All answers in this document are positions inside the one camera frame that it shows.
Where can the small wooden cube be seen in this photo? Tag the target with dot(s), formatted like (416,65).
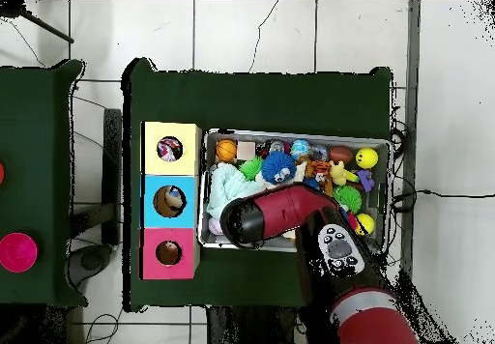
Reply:
(246,151)

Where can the black tripod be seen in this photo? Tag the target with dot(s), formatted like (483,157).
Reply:
(11,8)

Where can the wooden box with three holes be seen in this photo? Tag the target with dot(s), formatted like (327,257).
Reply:
(153,197)

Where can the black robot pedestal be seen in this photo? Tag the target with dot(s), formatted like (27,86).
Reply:
(255,328)

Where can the red disc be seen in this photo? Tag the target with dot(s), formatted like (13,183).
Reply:
(1,173)

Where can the small orange basketball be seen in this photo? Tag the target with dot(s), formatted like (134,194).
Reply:
(226,151)

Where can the mint green cloth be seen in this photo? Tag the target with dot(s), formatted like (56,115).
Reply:
(224,185)

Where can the green fuzzy toy with eyes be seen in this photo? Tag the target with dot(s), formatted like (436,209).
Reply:
(250,168)

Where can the plain yellow ball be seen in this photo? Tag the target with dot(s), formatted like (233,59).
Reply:
(367,223)

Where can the blue spiky ball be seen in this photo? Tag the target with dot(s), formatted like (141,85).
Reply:
(277,166)

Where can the colourful polka dot cloth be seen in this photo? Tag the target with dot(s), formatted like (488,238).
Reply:
(170,149)

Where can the green spiky ball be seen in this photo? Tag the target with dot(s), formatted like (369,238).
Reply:
(348,198)

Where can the clear mesh bin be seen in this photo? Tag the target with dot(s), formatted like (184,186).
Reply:
(379,240)

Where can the globe print ball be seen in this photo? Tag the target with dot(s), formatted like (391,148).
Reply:
(299,148)

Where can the pink disc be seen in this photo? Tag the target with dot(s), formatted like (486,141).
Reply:
(17,253)

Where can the side table with green cloth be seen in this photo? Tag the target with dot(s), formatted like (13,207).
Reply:
(39,166)

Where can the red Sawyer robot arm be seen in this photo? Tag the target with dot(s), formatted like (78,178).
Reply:
(286,209)

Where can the yellow smiley ball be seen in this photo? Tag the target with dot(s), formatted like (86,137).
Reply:
(366,158)

